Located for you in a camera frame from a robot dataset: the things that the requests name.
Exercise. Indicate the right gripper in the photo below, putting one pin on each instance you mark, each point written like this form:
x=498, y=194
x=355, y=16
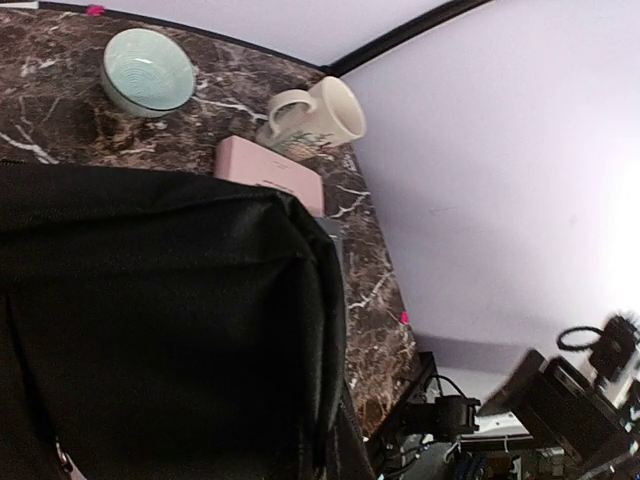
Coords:
x=557, y=405

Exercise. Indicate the black student bag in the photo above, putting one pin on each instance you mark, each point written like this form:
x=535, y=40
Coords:
x=166, y=325

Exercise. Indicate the dark blue book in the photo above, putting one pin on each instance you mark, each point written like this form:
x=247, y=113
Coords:
x=333, y=229

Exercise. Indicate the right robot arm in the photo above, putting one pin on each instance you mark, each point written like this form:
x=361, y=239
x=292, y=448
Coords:
x=452, y=417

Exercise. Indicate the cream floral mug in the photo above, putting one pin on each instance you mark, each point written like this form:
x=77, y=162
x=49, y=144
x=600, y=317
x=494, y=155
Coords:
x=302, y=124

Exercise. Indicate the pink book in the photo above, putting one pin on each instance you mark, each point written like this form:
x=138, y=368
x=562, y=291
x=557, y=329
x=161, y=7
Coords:
x=241, y=161

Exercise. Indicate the celadon bowl centre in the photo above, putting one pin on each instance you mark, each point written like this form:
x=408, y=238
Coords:
x=146, y=74

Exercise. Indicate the right black frame post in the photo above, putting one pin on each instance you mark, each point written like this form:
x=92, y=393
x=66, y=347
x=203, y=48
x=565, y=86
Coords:
x=394, y=38

